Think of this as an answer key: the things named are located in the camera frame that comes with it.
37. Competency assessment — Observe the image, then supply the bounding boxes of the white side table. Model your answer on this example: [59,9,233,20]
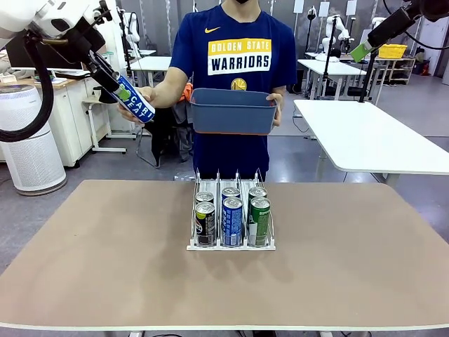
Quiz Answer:
[293,99,449,189]

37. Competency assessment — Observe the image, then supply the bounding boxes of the long white background table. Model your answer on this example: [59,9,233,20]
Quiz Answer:
[297,58,368,101]

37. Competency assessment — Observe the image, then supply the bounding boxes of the orange jacket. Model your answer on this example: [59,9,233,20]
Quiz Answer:
[180,82,194,106]

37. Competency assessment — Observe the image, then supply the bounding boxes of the wood-top white cabinet desk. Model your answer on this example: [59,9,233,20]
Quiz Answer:
[0,70,109,168]

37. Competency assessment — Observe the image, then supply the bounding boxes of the person's right forearm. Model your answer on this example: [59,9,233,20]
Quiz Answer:
[154,65,194,110]

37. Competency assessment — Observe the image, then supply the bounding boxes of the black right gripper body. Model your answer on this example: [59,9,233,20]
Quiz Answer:
[366,3,424,46]

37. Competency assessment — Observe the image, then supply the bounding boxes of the white wire can dispenser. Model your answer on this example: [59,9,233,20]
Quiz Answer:
[185,167,277,251]

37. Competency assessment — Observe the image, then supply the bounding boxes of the person in blue shirt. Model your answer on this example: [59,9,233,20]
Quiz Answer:
[169,0,298,182]

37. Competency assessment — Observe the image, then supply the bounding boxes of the black keyboard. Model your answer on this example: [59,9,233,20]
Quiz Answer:
[52,70,91,80]

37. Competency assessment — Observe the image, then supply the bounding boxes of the person's left hand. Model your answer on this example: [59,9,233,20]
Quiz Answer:
[265,91,287,128]

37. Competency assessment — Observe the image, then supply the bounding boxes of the chair with black jacket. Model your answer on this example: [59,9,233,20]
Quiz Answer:
[136,103,196,169]

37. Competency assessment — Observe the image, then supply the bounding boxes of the black cap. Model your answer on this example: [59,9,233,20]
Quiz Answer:
[94,87,119,105]

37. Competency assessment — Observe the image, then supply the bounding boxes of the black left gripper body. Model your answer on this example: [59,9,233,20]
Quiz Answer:
[68,15,106,62]

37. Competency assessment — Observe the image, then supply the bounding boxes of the black computer monitor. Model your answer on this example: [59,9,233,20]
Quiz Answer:
[5,33,84,71]

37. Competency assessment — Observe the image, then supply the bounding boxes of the white cylindrical air purifier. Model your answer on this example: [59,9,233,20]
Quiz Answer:
[0,84,67,197]

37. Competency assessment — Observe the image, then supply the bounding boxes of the yellow plastic crate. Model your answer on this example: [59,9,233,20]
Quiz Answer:
[380,44,408,59]

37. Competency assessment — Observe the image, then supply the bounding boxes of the wooden shelf unit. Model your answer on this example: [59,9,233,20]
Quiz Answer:
[375,58,417,85]

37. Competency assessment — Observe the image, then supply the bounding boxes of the small white rolling table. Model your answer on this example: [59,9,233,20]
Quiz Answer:
[82,97,128,155]

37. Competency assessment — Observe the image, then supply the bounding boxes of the white background desk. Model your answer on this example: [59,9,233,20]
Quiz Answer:
[129,55,173,88]

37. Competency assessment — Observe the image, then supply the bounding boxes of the person's right hand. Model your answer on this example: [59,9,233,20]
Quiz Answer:
[117,86,161,124]

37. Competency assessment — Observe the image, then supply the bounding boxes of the black tripod pole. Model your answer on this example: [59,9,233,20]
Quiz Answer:
[359,48,382,103]

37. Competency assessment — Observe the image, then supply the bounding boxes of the blue-grey bin orange handles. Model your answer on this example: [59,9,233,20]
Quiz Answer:
[189,87,279,137]

